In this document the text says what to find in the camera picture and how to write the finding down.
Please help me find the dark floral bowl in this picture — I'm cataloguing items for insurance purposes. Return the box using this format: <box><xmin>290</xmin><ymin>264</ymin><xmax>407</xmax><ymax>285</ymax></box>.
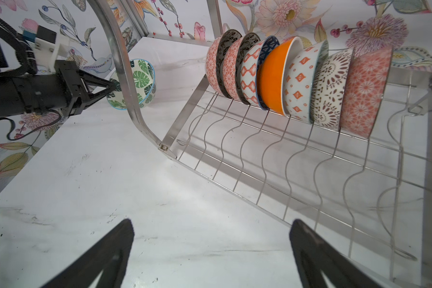
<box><xmin>205</xmin><ymin>30</ymin><xmax>241</xmax><ymax>99</ymax></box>

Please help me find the pale green patterned bowl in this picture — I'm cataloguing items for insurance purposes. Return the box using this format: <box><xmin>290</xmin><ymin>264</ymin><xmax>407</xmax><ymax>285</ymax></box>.
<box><xmin>282</xmin><ymin>38</ymin><xmax>329</xmax><ymax>123</ymax></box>

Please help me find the blue geometric pattern bowl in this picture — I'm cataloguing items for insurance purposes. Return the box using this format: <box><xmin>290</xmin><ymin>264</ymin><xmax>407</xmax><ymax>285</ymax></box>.
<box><xmin>240</xmin><ymin>36</ymin><xmax>280</xmax><ymax>110</ymax></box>

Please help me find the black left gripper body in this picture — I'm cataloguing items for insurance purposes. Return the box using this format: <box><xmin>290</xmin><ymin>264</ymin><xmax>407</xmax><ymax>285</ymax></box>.
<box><xmin>10</xmin><ymin>60</ymin><xmax>90</xmax><ymax>117</ymax></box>

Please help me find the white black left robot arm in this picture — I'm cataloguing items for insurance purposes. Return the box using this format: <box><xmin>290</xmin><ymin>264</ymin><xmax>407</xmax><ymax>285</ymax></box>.
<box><xmin>0</xmin><ymin>18</ymin><xmax>115</xmax><ymax>121</ymax></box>

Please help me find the dark patterned bowl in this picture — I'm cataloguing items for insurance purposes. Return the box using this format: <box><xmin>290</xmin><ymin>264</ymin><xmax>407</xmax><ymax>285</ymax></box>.
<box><xmin>218</xmin><ymin>30</ymin><xmax>260</xmax><ymax>105</ymax></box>

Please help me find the white lattice pattern bowl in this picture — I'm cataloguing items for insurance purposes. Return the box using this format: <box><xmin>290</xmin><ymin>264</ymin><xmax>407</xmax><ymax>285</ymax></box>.
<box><xmin>312</xmin><ymin>48</ymin><xmax>354</xmax><ymax>131</ymax></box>

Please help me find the steel two-tier dish rack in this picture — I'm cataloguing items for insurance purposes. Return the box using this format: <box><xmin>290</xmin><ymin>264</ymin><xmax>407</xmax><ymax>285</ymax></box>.
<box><xmin>91</xmin><ymin>1</ymin><xmax>432</xmax><ymax>288</ymax></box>

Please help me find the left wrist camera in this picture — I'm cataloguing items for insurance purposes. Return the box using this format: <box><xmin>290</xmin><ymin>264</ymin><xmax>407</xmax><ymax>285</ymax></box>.
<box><xmin>22</xmin><ymin>26</ymin><xmax>71</xmax><ymax>74</ymax></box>

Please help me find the black corrugated left cable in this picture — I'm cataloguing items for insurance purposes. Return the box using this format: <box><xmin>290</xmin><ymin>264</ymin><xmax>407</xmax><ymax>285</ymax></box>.
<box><xmin>0</xmin><ymin>8</ymin><xmax>38</xmax><ymax>76</ymax></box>

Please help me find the plain white bowl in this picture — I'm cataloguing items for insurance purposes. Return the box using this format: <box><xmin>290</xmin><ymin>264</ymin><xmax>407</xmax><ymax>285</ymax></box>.
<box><xmin>258</xmin><ymin>36</ymin><xmax>303</xmax><ymax>116</ymax></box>

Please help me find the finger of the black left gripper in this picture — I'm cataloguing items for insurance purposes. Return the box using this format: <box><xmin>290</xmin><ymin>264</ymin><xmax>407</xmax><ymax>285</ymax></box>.
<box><xmin>80</xmin><ymin>86</ymin><xmax>115</xmax><ymax>110</ymax></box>
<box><xmin>78</xmin><ymin>70</ymin><xmax>116</xmax><ymax>90</ymax></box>

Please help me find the green leaf pattern bowl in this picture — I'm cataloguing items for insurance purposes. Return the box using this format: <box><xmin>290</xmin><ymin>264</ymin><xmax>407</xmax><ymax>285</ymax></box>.
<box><xmin>106</xmin><ymin>59</ymin><xmax>157</xmax><ymax>110</ymax></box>

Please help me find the dark speckled pattern bowl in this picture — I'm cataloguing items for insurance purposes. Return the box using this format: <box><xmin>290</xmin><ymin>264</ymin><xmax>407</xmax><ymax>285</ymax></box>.
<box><xmin>340</xmin><ymin>46</ymin><xmax>393</xmax><ymax>139</ymax></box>

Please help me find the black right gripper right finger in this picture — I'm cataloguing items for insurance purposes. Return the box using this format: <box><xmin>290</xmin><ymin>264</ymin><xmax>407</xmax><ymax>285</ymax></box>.
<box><xmin>289</xmin><ymin>219</ymin><xmax>380</xmax><ymax>288</ymax></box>

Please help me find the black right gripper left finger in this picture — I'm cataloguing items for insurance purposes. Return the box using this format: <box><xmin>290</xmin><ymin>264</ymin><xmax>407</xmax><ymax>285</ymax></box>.
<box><xmin>43</xmin><ymin>218</ymin><xmax>134</xmax><ymax>288</ymax></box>

